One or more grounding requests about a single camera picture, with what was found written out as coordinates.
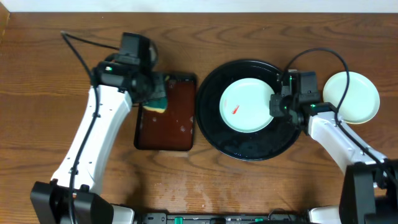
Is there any rectangular brown water tray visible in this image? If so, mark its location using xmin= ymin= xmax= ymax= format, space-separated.
xmin=134 ymin=73 xmax=197 ymax=151

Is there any pale green plate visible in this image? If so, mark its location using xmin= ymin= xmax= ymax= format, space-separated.
xmin=323 ymin=72 xmax=380 ymax=124

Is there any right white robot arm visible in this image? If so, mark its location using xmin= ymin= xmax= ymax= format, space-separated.
xmin=269 ymin=94 xmax=397 ymax=224

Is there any round black tray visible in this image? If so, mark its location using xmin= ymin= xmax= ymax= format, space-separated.
xmin=195 ymin=59 xmax=300 ymax=161

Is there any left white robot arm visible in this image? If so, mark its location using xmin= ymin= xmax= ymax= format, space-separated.
xmin=30 ymin=61 xmax=168 ymax=223

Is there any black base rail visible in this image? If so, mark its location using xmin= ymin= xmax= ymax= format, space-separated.
xmin=133 ymin=213 xmax=310 ymax=224

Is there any light blue plate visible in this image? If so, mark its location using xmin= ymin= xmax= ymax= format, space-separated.
xmin=219 ymin=78 xmax=274 ymax=133

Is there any green yellow sponge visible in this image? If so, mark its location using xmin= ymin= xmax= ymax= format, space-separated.
xmin=142 ymin=97 xmax=168 ymax=113

